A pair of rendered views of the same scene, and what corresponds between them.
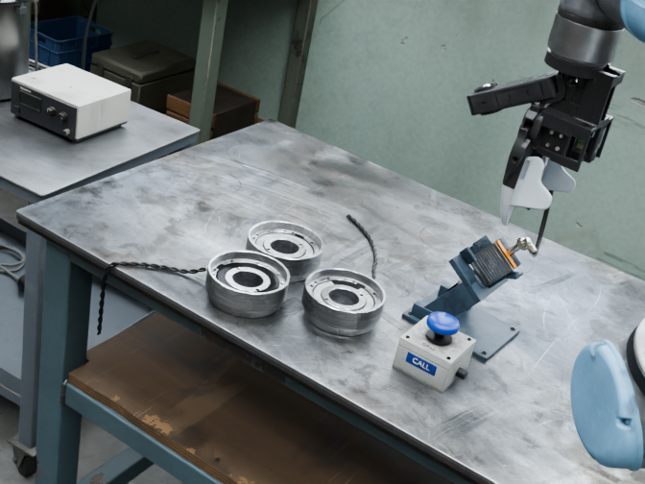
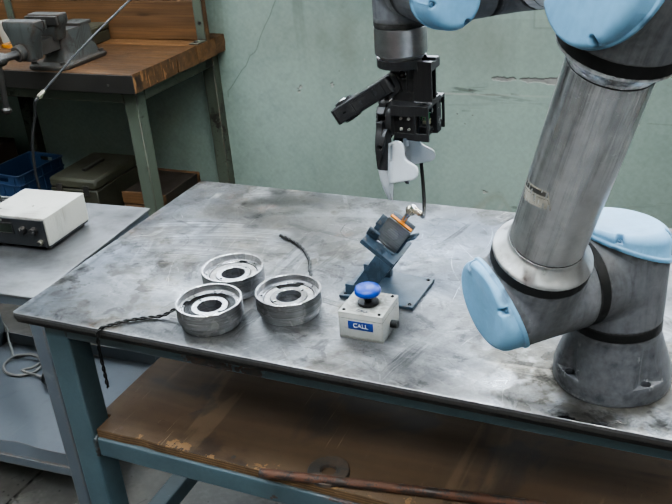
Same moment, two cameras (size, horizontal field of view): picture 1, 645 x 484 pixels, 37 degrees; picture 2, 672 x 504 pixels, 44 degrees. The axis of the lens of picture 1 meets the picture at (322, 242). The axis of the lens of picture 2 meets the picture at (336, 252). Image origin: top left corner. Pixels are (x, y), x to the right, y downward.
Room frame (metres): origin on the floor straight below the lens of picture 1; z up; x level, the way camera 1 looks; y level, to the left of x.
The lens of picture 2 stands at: (-0.12, -0.07, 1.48)
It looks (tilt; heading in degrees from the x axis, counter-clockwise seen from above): 27 degrees down; 358
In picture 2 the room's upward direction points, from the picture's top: 5 degrees counter-clockwise
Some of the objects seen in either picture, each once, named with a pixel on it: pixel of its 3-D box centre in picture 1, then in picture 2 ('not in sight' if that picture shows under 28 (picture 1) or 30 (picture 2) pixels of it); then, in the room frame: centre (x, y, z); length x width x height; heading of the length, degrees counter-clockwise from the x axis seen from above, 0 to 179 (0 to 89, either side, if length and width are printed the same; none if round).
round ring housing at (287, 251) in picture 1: (283, 252); (233, 277); (1.14, 0.05, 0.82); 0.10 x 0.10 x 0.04
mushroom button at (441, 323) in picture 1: (440, 334); (368, 300); (0.97, -0.16, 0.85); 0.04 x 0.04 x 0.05
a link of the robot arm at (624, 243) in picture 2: not in sight; (615, 265); (0.79, -0.46, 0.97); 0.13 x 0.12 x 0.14; 108
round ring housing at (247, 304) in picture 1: (247, 284); (210, 310); (1.04, 0.08, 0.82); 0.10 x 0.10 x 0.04
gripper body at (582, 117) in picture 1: (568, 108); (408, 97); (1.06, -0.25, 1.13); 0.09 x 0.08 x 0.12; 60
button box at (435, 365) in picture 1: (438, 354); (372, 315); (0.96, -0.17, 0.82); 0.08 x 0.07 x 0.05; 62
